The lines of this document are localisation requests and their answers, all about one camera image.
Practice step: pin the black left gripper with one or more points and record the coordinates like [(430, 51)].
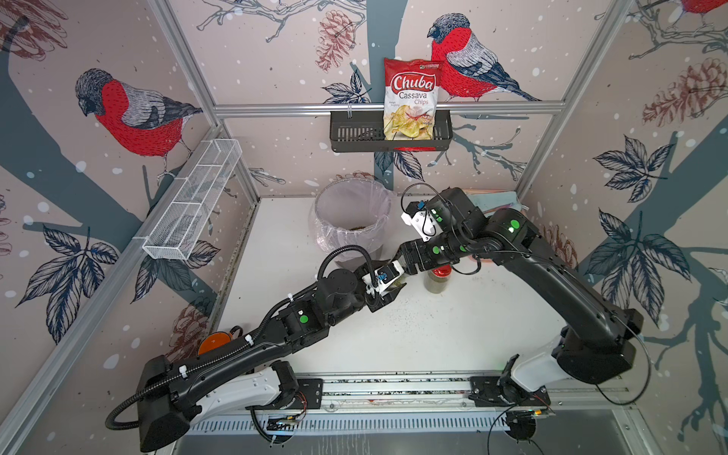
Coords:
[(382, 300)]

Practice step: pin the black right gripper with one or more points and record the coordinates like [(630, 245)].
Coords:
[(415, 247)]

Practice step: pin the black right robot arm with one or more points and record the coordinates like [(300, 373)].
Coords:
[(599, 341)]

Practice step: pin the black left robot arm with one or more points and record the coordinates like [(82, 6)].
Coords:
[(170, 394)]

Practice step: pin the jar with red lid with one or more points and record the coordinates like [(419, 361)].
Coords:
[(437, 279)]

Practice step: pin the pink tray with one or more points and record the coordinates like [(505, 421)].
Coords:
[(503, 196)]

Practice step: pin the teal cloth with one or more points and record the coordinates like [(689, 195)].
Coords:
[(503, 202)]

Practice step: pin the Chuba cassava chips bag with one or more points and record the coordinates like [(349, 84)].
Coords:
[(411, 96)]

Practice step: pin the orange funnel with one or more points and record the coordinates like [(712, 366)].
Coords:
[(219, 339)]

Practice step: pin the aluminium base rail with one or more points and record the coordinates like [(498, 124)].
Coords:
[(428, 392)]

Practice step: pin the black wall basket shelf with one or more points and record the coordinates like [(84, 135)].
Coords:
[(363, 132)]

